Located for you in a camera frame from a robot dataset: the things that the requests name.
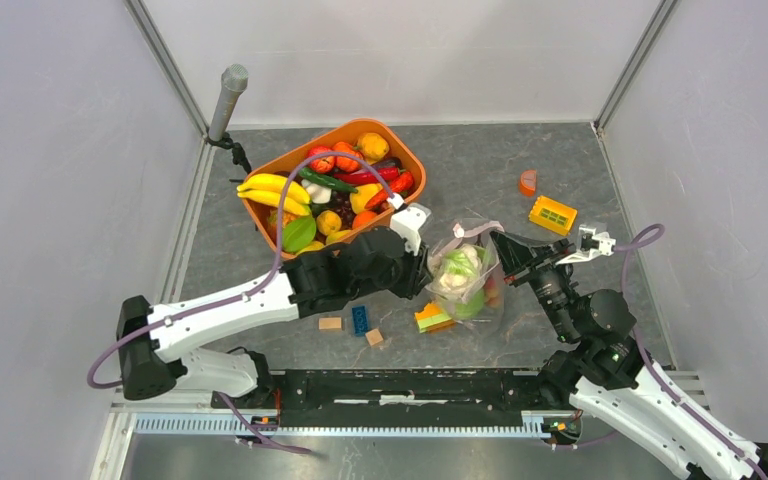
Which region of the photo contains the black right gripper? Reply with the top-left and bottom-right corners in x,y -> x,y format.
487,228 -> 578,341

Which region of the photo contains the red lychee bunch toy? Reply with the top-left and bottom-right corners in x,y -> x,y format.
483,276 -> 504,309

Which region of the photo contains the clear zip top bag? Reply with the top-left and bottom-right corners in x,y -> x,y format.
426,219 -> 504,336

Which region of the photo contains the white toy cauliflower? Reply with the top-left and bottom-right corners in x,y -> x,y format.
435,245 -> 484,296

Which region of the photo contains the green toy cabbage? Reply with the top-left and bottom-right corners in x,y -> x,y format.
446,290 -> 485,320

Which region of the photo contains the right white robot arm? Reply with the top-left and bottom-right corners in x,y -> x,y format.
490,224 -> 768,479

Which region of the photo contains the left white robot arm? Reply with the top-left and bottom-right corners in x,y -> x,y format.
116,227 -> 430,408

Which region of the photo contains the yellow toy waffle block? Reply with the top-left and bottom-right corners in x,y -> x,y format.
528,195 -> 578,236

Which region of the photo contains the blue toy brick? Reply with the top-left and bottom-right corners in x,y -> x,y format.
351,305 -> 370,337

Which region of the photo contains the yellow toy bell pepper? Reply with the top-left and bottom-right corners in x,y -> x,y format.
349,183 -> 382,214

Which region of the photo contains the yellow toy lemon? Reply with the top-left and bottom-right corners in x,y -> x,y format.
315,210 -> 343,237

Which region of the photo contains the orange semicircle toy block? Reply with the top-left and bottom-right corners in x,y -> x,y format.
518,169 -> 537,197

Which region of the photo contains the orange green layered toy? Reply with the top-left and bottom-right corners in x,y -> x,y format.
414,302 -> 455,333

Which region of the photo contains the small tan wooden cube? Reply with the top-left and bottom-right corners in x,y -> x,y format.
365,328 -> 385,347

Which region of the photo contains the orange toy carrot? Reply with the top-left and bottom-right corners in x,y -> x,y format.
365,171 -> 414,210

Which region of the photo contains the tan wooden block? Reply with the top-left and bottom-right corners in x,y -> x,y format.
318,317 -> 343,331

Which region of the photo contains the red toy chili pepper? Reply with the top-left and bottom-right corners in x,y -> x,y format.
335,167 -> 401,186

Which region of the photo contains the green toy starfruit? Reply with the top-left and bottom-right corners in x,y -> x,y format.
281,216 -> 318,254

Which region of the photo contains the purple toy eggplant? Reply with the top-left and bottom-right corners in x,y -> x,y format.
373,157 -> 402,170

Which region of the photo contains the orange toy pumpkin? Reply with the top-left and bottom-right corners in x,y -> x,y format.
332,141 -> 364,173

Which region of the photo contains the red toy apple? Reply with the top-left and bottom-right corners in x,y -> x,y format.
306,146 -> 336,174

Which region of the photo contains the green toy cucumber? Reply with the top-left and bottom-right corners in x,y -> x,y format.
298,167 -> 357,193

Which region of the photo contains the yellow toy banana bunch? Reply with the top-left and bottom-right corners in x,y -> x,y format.
236,173 -> 312,216

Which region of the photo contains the orange plastic tub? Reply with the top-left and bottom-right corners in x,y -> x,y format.
242,118 -> 427,252

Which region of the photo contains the grey microphone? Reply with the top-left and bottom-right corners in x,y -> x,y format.
207,63 -> 249,142

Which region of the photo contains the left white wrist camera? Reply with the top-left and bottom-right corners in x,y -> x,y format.
389,203 -> 432,256

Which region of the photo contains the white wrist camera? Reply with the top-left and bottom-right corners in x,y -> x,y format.
556,223 -> 616,265
389,203 -> 432,256

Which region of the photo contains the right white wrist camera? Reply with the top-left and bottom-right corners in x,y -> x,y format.
556,223 -> 616,265

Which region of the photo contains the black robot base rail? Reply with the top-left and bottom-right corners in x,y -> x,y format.
231,368 -> 582,429

